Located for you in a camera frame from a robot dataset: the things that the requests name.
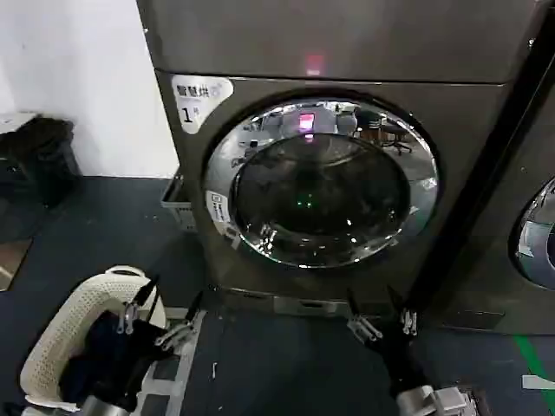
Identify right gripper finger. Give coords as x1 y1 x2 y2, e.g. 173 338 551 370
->
387 285 419 335
346 287 383 344

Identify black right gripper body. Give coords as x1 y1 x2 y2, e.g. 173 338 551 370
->
367 326 435 399

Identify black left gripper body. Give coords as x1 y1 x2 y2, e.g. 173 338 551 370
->
86 319 175 409

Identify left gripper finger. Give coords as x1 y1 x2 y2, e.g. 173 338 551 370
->
154 290 206 347
122 276 161 336

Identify dark clothes pile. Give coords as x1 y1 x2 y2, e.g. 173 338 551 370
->
58 308 147 402

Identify white perforated laundry basket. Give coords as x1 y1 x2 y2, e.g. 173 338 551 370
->
19 265 168 416

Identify grey dryer with chrome door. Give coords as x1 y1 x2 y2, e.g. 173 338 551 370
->
414 37 555 337

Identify grey slatted plastic crate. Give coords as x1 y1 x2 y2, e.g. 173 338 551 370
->
160 170 197 233

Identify white door instruction sticker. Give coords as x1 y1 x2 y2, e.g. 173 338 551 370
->
205 189 232 231

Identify green floor tape strip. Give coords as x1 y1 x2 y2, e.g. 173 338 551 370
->
513 332 555 416

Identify round glass dryer door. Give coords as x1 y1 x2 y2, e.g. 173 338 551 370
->
199 88 440 270

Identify chrome rimmed dryer door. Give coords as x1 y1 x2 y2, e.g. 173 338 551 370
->
510 176 555 279

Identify black bin with dark cloth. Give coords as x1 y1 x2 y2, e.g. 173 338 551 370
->
0 114 84 210

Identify grey front-loading dryer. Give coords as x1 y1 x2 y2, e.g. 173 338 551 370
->
136 0 548 322

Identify white number sticker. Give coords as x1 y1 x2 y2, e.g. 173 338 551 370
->
171 74 235 134

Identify pale grey metal floor frame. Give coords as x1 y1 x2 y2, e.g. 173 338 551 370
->
140 308 207 416

